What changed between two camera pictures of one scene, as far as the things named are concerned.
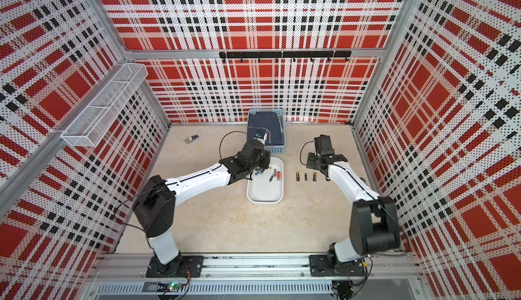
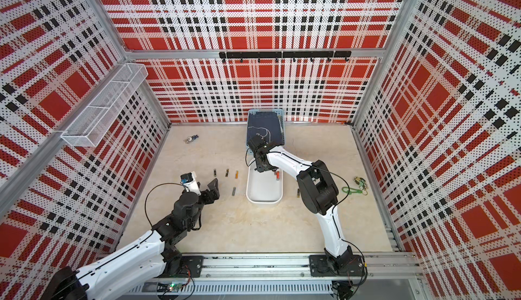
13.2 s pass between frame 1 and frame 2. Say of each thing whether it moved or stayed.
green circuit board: stayed
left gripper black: moved
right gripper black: moved
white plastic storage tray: stayed
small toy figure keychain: stayed
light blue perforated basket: stayed
